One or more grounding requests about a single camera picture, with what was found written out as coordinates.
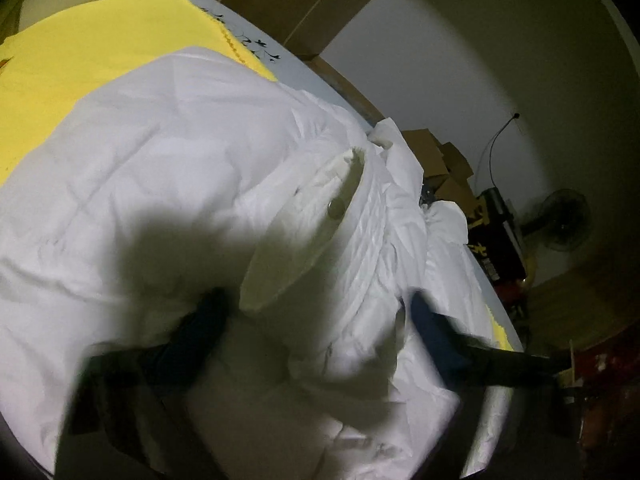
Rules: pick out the white floral bed sheet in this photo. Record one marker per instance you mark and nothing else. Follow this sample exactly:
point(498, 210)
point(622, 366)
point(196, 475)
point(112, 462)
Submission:
point(300, 72)

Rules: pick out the wooden bed frame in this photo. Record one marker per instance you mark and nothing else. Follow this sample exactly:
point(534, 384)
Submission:
point(350, 90)

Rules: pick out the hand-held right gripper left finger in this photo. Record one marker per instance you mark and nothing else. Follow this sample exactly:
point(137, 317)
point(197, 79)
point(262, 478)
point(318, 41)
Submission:
point(172, 355)

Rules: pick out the small cardboard box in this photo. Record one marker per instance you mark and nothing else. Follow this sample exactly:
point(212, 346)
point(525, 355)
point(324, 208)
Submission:
point(456, 162)

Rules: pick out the black standing fan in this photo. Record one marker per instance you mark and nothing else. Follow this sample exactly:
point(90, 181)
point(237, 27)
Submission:
point(562, 220)

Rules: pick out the white puffer jacket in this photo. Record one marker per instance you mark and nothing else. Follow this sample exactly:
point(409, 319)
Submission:
point(175, 160)

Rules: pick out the black and yellow box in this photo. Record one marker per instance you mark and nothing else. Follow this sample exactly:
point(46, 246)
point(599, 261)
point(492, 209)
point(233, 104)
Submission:
point(492, 230)

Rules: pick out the yellow blanket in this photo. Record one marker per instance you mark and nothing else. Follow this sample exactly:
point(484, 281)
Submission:
point(100, 60)

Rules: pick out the wooden door frame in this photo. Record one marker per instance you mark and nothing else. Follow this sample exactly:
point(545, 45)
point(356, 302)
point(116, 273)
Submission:
point(310, 0)

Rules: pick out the large cardboard box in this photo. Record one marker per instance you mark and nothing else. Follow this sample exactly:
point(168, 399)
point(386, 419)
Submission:
point(422, 152)

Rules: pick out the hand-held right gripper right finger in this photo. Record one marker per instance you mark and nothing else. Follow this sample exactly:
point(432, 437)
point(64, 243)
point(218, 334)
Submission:
point(436, 332)

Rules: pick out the red bag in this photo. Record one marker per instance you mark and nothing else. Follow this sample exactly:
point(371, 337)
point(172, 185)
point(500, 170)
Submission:
point(612, 375)

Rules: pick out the open cardboard box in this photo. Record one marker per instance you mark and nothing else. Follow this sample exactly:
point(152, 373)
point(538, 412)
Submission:
point(457, 197)

